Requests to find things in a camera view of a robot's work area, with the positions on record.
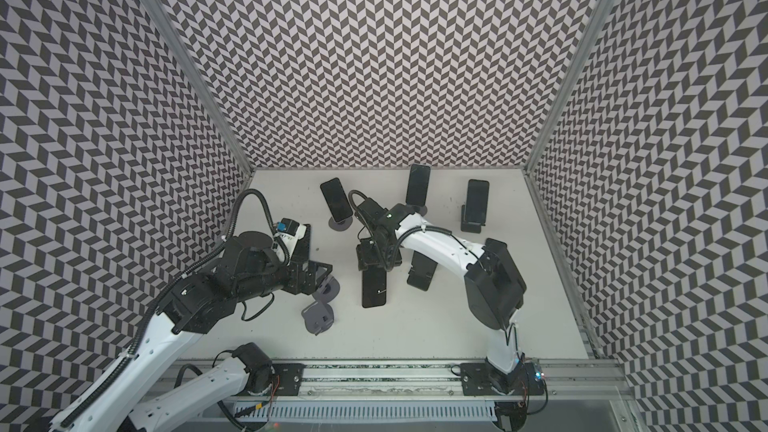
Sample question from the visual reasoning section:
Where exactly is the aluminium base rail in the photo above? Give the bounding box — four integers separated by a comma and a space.
161, 359, 631, 403

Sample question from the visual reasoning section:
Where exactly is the dark phone on block stand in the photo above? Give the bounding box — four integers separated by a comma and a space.
464, 179, 490, 226

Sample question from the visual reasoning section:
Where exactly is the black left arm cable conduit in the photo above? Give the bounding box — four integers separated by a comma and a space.
59, 188, 283, 430

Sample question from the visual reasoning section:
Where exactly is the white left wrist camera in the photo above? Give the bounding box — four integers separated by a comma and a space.
276, 218, 308, 255

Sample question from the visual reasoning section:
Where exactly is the aluminium corner post right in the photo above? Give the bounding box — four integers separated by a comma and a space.
524, 0, 616, 176

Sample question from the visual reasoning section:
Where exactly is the aluminium corner post left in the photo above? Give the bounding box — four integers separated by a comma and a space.
139, 0, 253, 175

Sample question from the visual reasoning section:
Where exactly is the green-edged phone on round stand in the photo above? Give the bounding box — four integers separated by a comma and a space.
406, 164, 431, 207

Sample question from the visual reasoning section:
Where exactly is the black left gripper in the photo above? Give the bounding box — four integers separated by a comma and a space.
234, 254, 333, 305

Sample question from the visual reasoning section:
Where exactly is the white slotted cable duct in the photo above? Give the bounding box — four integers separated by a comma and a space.
235, 401, 497, 424

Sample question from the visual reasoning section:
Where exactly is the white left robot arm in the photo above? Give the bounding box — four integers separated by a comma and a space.
47, 226, 333, 431

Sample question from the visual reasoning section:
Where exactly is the black block stand far right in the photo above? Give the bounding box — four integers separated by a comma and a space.
460, 204, 485, 233

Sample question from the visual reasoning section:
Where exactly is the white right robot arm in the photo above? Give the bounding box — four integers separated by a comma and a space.
351, 196, 527, 395

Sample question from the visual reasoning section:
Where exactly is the round grey stand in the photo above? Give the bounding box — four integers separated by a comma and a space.
411, 205, 428, 216
301, 302, 335, 336
312, 275, 340, 304
328, 216, 354, 232

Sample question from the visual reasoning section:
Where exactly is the aluminium corner post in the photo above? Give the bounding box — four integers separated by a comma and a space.
524, 0, 616, 176
139, 0, 253, 175

